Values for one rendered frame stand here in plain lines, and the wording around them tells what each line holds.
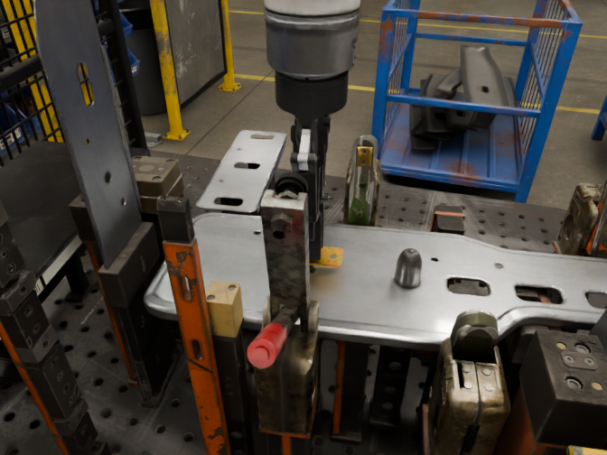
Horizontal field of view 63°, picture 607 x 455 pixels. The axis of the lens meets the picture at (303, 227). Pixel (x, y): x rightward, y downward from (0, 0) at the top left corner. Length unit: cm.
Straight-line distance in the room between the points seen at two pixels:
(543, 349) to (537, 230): 93
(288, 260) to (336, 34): 21
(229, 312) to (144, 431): 40
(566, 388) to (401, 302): 25
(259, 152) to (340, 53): 49
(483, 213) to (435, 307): 77
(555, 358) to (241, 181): 57
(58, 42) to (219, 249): 32
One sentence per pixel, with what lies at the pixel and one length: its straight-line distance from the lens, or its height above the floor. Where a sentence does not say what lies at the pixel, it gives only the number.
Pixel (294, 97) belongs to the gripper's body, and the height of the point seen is 125.
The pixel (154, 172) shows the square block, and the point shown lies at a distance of 78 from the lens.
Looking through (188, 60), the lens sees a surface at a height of 41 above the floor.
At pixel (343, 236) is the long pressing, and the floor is 100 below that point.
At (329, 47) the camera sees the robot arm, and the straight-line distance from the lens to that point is 47.
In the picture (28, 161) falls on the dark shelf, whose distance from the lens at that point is 97.
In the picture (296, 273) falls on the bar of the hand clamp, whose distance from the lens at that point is 45.
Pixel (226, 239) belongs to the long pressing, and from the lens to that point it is 72.
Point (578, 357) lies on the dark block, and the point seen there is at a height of 112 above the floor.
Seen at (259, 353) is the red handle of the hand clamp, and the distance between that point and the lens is 37.
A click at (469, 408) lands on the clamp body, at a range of 46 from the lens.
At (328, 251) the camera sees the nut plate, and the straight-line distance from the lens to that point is 65.
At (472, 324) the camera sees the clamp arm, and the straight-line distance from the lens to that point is 47.
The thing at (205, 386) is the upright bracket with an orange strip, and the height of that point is 95.
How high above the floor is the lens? 143
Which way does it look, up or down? 36 degrees down
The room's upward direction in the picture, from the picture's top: straight up
